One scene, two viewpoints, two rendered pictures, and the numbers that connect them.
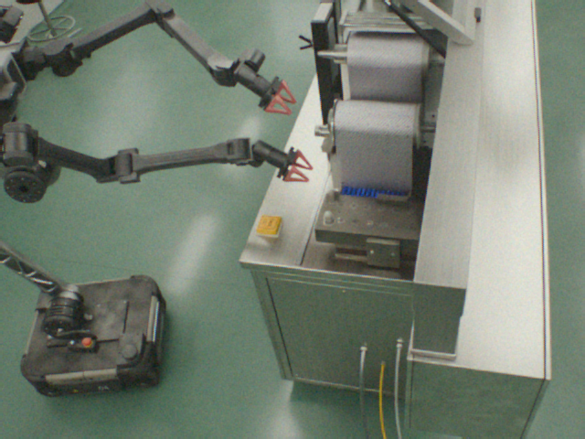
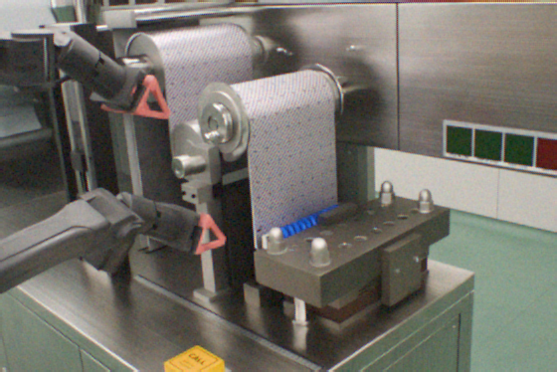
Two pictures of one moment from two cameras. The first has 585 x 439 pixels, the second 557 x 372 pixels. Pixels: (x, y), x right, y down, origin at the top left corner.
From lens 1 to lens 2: 1.52 m
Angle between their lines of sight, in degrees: 60
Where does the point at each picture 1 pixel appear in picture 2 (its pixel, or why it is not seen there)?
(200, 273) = not seen: outside the picture
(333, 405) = not seen: outside the picture
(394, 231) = (396, 228)
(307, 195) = (179, 317)
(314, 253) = (313, 347)
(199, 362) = not seen: outside the picture
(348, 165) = (266, 188)
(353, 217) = (333, 245)
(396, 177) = (320, 185)
